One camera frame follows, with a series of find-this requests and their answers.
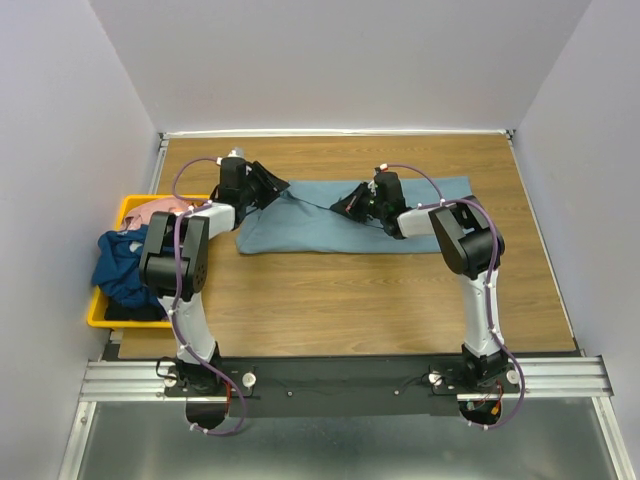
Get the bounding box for patterned pink shirt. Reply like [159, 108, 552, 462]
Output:
[118, 196, 193, 232]

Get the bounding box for yellow plastic bin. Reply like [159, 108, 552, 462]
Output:
[87, 195, 189, 329]

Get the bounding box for light blue t shirt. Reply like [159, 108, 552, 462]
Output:
[236, 180, 440, 255]

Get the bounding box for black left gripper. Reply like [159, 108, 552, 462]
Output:
[241, 160, 290, 210]

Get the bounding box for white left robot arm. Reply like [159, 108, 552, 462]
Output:
[139, 152, 290, 395]

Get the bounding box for aluminium frame rail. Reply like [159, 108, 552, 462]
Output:
[80, 357, 613, 402]

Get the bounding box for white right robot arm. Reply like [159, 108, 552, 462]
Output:
[330, 169, 508, 392]

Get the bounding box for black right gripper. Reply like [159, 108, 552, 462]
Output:
[329, 182, 385, 224]

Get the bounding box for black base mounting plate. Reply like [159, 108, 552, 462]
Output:
[164, 355, 521, 420]

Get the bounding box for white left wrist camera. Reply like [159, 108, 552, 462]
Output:
[228, 147, 246, 159]

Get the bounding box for dark blue shirt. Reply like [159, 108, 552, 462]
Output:
[91, 225, 157, 308]

